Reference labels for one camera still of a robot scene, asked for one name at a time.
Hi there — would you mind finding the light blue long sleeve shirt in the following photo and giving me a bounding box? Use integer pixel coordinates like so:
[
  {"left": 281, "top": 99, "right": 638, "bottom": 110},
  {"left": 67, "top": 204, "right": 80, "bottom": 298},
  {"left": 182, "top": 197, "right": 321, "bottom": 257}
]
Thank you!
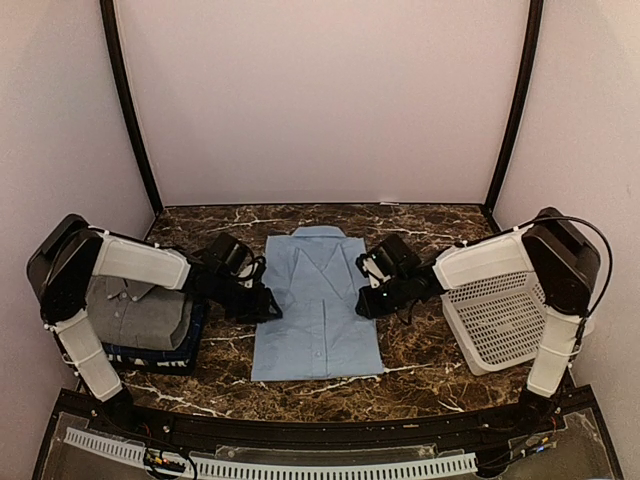
[{"left": 251, "top": 226, "right": 384, "bottom": 382}]

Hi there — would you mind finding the black front rail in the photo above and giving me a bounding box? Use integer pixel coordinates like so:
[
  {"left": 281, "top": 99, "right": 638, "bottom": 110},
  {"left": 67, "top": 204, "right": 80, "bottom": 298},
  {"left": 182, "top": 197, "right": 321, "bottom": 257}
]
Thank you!
[{"left": 42, "top": 386, "right": 610, "bottom": 453}]

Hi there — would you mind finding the white slotted cable duct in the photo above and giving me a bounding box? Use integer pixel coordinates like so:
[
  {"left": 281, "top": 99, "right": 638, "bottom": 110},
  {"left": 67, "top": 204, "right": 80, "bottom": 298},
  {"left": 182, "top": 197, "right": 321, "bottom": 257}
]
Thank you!
[{"left": 64, "top": 427, "right": 477, "bottom": 479}]

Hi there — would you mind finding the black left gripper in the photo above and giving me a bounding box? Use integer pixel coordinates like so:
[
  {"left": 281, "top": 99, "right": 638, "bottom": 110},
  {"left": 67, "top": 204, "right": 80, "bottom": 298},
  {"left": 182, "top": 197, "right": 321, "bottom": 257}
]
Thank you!
[{"left": 211, "top": 271, "right": 282, "bottom": 323}]

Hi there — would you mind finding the folded grey button shirt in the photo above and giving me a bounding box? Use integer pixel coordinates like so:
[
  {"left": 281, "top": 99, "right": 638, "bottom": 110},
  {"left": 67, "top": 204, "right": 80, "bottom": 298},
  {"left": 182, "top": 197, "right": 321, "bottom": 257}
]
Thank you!
[{"left": 87, "top": 276, "right": 193, "bottom": 351}]

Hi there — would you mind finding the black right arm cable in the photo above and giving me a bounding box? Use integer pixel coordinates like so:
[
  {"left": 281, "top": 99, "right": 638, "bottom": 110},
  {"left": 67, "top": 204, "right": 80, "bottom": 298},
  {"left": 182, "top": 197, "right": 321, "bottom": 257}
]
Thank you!
[{"left": 537, "top": 212, "right": 615, "bottom": 351}]

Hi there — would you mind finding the black frame post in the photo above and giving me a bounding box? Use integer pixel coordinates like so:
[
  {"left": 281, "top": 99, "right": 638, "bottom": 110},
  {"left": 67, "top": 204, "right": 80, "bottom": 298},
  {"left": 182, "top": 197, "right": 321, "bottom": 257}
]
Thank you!
[
  {"left": 481, "top": 0, "right": 544, "bottom": 219},
  {"left": 99, "top": 0, "right": 164, "bottom": 217}
]

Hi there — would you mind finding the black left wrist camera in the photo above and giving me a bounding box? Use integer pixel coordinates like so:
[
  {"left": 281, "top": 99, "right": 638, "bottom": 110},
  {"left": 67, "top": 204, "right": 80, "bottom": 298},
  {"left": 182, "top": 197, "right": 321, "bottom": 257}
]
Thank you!
[{"left": 202, "top": 232, "right": 266, "bottom": 288}]

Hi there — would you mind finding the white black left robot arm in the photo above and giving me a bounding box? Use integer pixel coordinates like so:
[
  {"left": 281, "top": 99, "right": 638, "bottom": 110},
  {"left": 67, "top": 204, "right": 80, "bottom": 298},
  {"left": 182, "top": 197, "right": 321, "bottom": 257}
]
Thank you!
[{"left": 26, "top": 214, "right": 282, "bottom": 436}]

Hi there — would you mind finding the black right frame post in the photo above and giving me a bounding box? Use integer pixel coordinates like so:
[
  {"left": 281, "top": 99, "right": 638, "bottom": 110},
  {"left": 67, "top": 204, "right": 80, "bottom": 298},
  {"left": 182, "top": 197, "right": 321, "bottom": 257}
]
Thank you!
[{"left": 481, "top": 0, "right": 544, "bottom": 219}]

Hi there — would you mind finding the folded black printed shirt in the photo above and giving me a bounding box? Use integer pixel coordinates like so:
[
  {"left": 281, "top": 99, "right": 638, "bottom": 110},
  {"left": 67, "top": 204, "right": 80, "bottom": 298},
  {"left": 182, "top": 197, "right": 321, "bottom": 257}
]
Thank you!
[{"left": 107, "top": 353, "right": 197, "bottom": 376}]

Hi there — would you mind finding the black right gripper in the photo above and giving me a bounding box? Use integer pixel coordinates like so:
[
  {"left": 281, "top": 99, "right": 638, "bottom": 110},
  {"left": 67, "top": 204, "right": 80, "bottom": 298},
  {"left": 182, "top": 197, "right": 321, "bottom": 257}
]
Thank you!
[{"left": 355, "top": 273, "right": 411, "bottom": 319}]

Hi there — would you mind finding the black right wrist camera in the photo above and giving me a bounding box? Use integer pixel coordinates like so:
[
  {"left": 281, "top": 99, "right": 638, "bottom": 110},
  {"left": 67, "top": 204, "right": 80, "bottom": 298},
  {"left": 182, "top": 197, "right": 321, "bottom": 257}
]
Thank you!
[{"left": 356, "top": 234, "right": 421, "bottom": 289}]

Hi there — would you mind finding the white plastic mesh basket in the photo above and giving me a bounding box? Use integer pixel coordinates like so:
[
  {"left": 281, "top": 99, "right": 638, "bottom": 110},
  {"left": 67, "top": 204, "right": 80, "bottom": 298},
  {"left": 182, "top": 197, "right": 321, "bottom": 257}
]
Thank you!
[{"left": 439, "top": 269, "right": 596, "bottom": 377}]

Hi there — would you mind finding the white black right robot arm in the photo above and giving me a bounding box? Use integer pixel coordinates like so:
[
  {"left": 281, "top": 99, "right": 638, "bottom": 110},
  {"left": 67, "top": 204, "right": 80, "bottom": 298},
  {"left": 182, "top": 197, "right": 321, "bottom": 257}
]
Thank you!
[{"left": 355, "top": 207, "right": 601, "bottom": 434}]

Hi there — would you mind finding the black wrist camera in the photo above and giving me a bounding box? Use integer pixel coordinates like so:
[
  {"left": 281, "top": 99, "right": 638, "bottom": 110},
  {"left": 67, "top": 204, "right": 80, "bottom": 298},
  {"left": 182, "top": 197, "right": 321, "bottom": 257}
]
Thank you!
[
  {"left": 202, "top": 232, "right": 266, "bottom": 288},
  {"left": 356, "top": 234, "right": 421, "bottom": 289}
]

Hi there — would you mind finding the folded navy plaid shirt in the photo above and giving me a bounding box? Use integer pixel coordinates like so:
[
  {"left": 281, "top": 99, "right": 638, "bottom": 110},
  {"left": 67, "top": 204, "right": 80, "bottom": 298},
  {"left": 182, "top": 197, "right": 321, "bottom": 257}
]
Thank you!
[{"left": 103, "top": 300, "right": 209, "bottom": 360}]

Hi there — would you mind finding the black left frame post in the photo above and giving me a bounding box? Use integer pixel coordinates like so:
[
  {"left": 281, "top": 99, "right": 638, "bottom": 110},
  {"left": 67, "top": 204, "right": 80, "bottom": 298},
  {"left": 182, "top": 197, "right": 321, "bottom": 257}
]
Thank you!
[{"left": 99, "top": 0, "right": 164, "bottom": 217}]

